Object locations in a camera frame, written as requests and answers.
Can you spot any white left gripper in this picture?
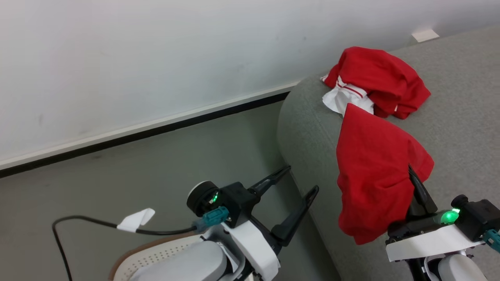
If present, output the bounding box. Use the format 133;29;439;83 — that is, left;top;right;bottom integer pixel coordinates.
221;165;320;281

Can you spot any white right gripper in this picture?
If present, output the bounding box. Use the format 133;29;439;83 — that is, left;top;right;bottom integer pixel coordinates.
384;164;487;263

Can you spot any red and white garment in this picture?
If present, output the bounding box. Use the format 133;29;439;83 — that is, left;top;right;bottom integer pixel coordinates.
321;46;435;245

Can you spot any grey fabric sofa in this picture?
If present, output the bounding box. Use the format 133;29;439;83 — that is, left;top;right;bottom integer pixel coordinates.
277;25;500;281

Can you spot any white laundry basket brown rim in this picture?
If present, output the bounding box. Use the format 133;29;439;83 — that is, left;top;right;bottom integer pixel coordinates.
109;233;205;281

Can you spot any white and black baseboard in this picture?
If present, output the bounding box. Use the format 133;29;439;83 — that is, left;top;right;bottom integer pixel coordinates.
0;81;299;179

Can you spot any teal left cable connector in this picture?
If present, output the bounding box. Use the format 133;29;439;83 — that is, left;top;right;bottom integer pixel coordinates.
193;206;230;234

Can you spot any teal cable connector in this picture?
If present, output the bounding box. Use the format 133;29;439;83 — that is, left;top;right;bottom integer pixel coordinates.
483;229;500;253
193;206;230;234

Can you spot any teal right cable connector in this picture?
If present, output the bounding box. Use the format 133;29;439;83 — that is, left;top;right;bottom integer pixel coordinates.
483;229;500;253

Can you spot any black cable with white tag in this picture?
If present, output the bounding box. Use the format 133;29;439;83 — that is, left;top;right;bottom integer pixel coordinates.
52;208;198;281

